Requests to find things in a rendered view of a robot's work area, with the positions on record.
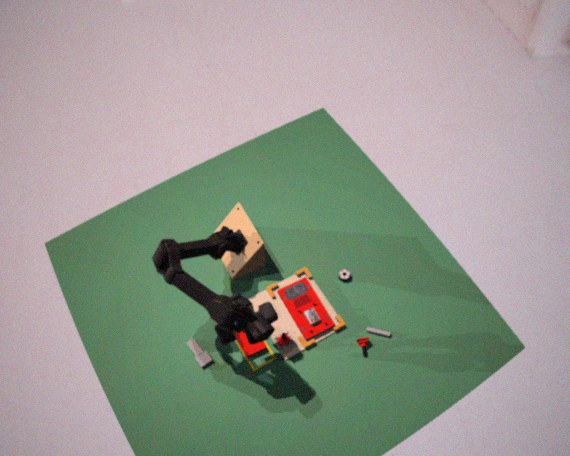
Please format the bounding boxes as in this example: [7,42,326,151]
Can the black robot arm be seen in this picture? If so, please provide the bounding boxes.
[152,226,275,345]

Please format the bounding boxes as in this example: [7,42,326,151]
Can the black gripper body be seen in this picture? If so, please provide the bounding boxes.
[215,301,278,345]

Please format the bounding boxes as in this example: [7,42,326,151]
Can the grey flat bar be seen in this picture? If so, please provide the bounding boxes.
[367,327,391,337]

